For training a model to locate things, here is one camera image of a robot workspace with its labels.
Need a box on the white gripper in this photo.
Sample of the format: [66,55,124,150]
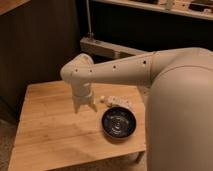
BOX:
[72,83,98,114]

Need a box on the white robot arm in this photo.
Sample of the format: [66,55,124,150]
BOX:
[60,47,213,171]

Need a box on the black ceramic bowl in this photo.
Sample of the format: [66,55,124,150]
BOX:
[101,107,137,139]

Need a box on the wooden table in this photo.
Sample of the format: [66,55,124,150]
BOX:
[8,81,145,171]

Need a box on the white wooden beam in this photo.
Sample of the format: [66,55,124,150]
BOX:
[80,37,144,59]

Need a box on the metal pole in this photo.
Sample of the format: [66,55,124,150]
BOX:
[86,0,94,40]

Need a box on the wooden shelf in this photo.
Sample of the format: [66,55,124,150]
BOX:
[93,0,213,21]

